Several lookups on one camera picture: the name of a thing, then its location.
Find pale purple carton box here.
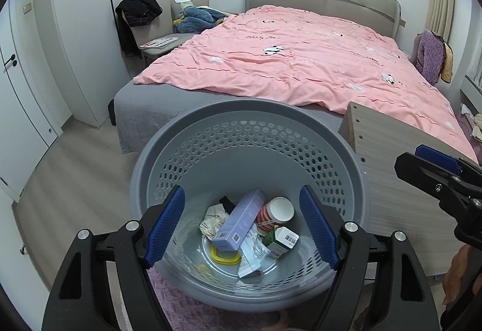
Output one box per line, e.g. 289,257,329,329
211,189,266,252

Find cream paper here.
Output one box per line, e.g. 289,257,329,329
199,204,230,241

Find white wardrobe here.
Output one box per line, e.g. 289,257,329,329
32,0,202,124

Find red and white paper cup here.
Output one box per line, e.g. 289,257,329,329
255,196,295,234

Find pink printed duvet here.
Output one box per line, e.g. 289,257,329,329
133,5,469,158

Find blue blanket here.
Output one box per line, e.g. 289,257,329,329
173,6,228,34

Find purple rug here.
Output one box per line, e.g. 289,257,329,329
145,267,264,331

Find white door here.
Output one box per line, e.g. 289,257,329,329
0,0,72,204

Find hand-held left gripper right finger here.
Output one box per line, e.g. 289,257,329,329
299,184,441,331

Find black clothes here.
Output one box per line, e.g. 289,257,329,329
115,0,163,57

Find yellow plastic lid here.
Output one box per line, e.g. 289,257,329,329
210,244,242,266

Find yellow cloth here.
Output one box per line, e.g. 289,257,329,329
440,41,454,84

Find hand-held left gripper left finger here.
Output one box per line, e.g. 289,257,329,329
41,185,186,331

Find purple quilted jacket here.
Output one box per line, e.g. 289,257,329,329
414,29,447,85

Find torn green and white carton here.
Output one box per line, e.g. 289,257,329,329
262,226,300,260

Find magazine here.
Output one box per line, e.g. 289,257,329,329
140,36,179,50

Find black strap loop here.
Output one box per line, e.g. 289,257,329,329
219,195,236,215

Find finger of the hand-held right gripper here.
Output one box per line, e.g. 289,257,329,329
415,144,482,182
394,151,472,201

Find grey perforated plastic basket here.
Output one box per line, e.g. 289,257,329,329
129,98,371,313

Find light blue plastic packet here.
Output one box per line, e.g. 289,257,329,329
238,231,279,279

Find person's right forearm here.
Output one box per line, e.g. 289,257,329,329
442,244,473,303

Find grey window ledge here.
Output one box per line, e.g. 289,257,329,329
460,75,482,106

